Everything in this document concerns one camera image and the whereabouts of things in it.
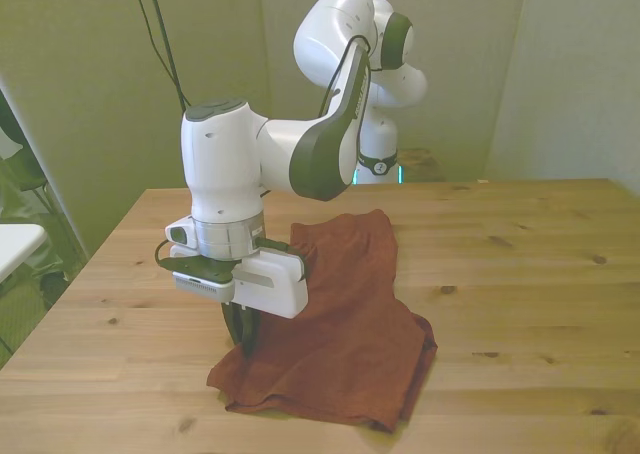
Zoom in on brown wooden stool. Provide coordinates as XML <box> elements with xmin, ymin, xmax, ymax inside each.
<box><xmin>397</xmin><ymin>146</ymin><xmax>450</xmax><ymax>183</ymax></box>

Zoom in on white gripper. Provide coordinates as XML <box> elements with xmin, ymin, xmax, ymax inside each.
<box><xmin>221</xmin><ymin>248</ymin><xmax>309</xmax><ymax>358</ymax></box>

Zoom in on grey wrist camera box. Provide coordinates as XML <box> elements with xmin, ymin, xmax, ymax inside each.
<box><xmin>162</xmin><ymin>255</ymin><xmax>236</xmax><ymax>304</ymax></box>

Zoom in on white slanted frame bar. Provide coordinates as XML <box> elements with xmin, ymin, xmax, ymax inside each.
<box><xmin>0</xmin><ymin>73</ymin><xmax>90</xmax><ymax>261</ymax></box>

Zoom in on rust red shorts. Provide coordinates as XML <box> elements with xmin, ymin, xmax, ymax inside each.
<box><xmin>207</xmin><ymin>209</ymin><xmax>439</xmax><ymax>434</ymax></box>

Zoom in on white side table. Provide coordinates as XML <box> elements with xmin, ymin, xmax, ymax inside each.
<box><xmin>0</xmin><ymin>222</ymin><xmax>47</xmax><ymax>283</ymax></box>

